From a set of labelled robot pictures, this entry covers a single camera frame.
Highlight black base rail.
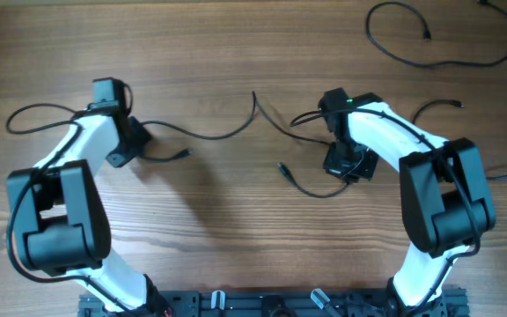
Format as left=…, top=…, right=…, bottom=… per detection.
left=77, top=288, right=470, bottom=317

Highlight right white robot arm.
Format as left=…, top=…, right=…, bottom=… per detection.
left=318, top=88, right=496, bottom=316

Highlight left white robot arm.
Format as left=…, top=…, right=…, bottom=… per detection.
left=6, top=77, right=174, bottom=316

